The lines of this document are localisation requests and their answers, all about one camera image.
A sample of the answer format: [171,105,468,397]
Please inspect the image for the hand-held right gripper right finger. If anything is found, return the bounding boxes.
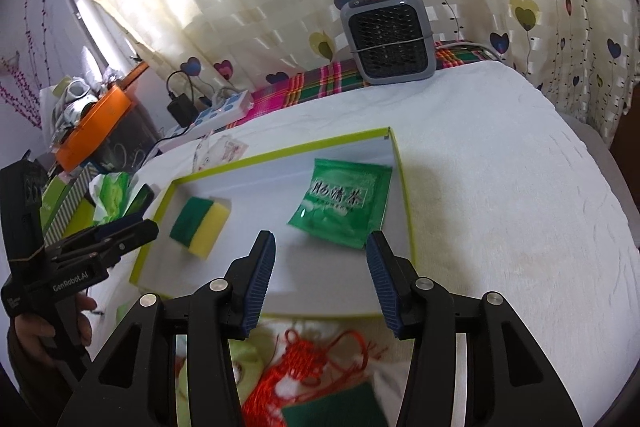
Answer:
[366,231,583,427]

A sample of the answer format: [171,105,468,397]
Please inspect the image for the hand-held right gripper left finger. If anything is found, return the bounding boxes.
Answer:
[72,231,277,427]

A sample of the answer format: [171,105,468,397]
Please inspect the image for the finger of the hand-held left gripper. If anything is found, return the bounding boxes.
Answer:
[94,213,148,242]
[46,219,161,277]

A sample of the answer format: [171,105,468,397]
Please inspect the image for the white box with green rim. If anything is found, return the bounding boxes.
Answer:
[129,127,418,319]

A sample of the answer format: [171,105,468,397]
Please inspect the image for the green rabbit print towel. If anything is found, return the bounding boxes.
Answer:
[172,341,268,427]

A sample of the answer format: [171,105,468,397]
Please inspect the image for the yellow green sponge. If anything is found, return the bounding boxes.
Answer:
[169,196,232,260]
[280,382,391,427]

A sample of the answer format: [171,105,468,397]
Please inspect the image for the person's left forearm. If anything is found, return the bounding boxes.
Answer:
[7,347,91,413]

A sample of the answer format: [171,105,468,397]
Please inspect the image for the person's left hand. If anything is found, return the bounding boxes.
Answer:
[7,294,99,369]

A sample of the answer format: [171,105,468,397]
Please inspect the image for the green tissue packet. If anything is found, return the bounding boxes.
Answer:
[92,172,138,225]

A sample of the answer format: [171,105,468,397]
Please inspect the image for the dark phone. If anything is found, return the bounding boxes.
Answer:
[125,184,157,220]

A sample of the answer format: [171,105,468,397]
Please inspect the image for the lime green box lid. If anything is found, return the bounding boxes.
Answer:
[62,199,98,239]

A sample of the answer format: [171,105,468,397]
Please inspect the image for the striped box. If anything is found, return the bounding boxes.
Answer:
[42,164,99,248]

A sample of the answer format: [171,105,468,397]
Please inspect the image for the green tea packet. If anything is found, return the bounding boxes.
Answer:
[286,158,393,250]

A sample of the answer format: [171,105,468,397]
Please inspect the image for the red knot tassel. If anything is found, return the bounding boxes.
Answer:
[242,329,372,427]

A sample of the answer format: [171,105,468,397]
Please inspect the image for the dark glass tank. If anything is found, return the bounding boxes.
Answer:
[95,104,167,174]

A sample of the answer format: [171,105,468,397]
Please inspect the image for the orange round tray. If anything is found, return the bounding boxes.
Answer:
[54,62,151,171]

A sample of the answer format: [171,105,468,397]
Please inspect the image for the printed plastic bag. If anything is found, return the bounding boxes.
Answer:
[192,134,248,172]

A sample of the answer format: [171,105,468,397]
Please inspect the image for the black charger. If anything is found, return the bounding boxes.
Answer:
[165,69,201,128]

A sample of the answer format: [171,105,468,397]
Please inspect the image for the white blue power strip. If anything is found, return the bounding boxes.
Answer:
[159,90,251,154]

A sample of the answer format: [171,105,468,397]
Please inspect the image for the pink blossom branches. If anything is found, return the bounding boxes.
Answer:
[0,0,57,128]

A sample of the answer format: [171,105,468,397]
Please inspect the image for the plaid blanket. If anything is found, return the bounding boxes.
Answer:
[250,42,496,115]

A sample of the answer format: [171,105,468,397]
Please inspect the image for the window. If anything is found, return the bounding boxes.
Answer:
[57,0,138,72]

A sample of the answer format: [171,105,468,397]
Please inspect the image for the grey space heater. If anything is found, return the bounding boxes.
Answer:
[340,0,437,85]

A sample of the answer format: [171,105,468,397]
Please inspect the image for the white heater cable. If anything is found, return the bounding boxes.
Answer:
[435,38,507,60]

